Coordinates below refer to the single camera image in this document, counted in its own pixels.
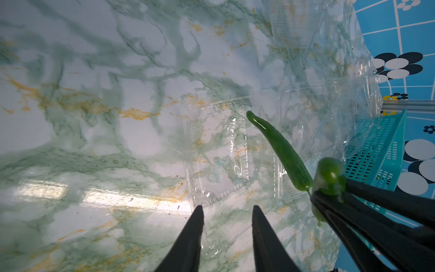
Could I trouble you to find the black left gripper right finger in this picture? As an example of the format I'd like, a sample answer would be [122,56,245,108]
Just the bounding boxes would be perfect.
[252,205,300,272]

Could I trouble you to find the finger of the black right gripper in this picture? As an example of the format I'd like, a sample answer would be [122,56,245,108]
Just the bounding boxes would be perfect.
[311,191,435,272]
[346,179,435,230]

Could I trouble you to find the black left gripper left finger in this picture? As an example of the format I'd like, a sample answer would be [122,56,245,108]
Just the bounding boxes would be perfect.
[155,205,204,272]

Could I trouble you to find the green pepper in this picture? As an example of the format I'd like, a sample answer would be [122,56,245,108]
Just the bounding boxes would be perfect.
[310,156,347,223]

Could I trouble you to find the green peppers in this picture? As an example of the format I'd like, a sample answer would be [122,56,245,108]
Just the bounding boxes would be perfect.
[246,111,313,192]

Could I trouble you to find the clear clamshell container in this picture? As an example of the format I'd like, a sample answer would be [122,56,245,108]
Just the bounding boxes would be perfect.
[180,1,370,272]

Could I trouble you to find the teal plastic basket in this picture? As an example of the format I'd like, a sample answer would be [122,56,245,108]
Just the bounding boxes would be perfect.
[343,108,408,215]

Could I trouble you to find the aluminium corner post right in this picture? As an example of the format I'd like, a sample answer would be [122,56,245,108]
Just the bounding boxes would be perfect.
[381,100,435,113]

